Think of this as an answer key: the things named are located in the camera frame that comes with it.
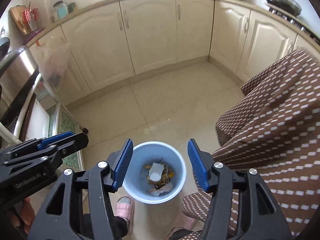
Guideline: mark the wooden cutting board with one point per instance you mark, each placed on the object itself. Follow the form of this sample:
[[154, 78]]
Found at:
[[16, 13]]

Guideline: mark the blue trash bin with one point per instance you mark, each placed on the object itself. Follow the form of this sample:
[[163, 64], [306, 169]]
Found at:
[[154, 164]]

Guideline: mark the clear jar with lid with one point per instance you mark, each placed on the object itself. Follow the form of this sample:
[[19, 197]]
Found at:
[[60, 10]]

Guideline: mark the white shelf cart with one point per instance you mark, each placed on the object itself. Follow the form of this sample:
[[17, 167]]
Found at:
[[38, 118]]

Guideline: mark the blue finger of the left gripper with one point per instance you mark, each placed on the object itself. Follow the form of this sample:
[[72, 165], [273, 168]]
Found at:
[[51, 140]]

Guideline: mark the red whisk utensils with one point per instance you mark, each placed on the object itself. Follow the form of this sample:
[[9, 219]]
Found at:
[[31, 19]]

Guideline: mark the pink slipper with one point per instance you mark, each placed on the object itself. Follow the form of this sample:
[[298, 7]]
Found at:
[[125, 208]]

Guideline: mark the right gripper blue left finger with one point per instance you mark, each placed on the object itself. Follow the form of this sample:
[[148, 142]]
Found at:
[[121, 164]]

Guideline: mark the brown polka dot tablecloth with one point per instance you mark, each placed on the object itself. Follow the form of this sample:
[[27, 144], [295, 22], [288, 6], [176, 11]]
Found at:
[[265, 175]]

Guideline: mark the black wok with lid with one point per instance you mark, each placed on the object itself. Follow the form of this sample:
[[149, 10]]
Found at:
[[290, 6]]

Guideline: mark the person's left hand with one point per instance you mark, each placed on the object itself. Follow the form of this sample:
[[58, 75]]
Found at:
[[24, 218]]

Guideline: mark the white plastic bag front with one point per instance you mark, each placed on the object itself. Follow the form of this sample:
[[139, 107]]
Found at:
[[164, 189]]

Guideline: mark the black gas stove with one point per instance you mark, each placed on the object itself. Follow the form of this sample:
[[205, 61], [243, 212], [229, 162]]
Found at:
[[292, 19]]

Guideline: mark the cream lower cabinets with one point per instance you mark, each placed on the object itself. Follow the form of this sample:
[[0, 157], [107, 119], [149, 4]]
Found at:
[[118, 39]]

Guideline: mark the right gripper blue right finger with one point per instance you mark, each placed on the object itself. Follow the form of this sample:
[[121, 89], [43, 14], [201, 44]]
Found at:
[[201, 164]]

